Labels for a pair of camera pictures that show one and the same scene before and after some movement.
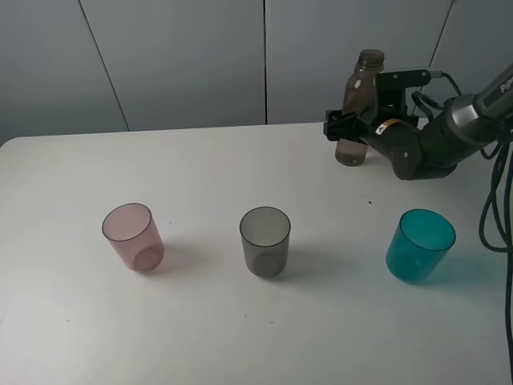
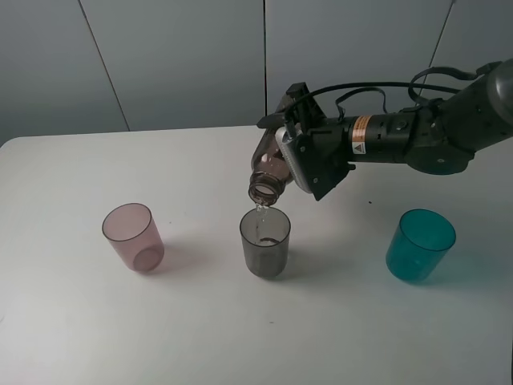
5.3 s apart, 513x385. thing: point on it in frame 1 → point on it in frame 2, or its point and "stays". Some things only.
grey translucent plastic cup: (265, 233) stays
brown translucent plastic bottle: (360, 97) → (270, 171)
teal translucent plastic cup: (419, 244) stays
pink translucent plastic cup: (133, 232) stays
